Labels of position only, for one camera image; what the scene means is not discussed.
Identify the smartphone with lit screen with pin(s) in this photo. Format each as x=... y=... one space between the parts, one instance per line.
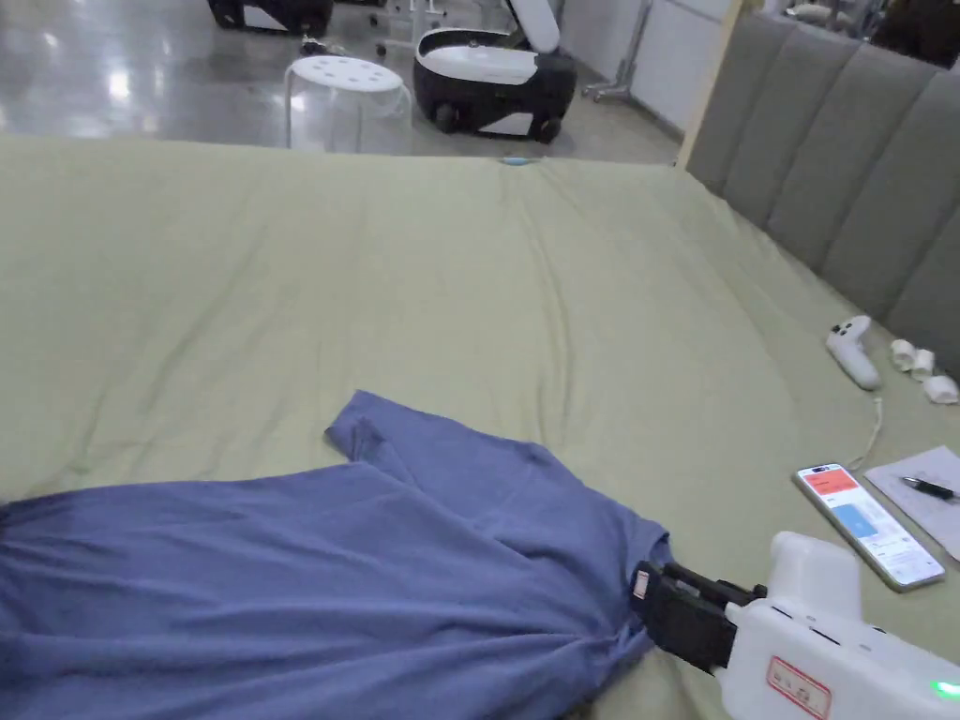
x=870 y=525

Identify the black pen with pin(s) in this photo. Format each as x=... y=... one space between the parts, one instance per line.
x=930 y=487

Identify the bed with pale green sheet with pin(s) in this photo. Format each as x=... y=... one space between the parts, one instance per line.
x=375 y=285

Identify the small white rolled piece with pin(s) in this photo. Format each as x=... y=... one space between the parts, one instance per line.
x=902 y=354
x=943 y=390
x=922 y=363

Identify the white hand controller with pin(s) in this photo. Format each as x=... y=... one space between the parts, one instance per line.
x=855 y=349

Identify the grey padded headboard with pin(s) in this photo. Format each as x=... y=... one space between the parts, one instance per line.
x=862 y=150

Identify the light wooden post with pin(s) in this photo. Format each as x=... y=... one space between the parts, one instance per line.
x=709 y=82

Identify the black and white robot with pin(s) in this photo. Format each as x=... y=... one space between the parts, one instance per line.
x=487 y=75

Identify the small blue object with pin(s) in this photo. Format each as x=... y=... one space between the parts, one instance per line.
x=514 y=160

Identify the white paper sheet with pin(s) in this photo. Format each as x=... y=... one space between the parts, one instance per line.
x=930 y=517

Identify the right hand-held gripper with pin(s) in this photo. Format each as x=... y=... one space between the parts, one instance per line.
x=825 y=645

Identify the blue shirt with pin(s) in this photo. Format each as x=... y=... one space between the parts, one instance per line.
x=300 y=585

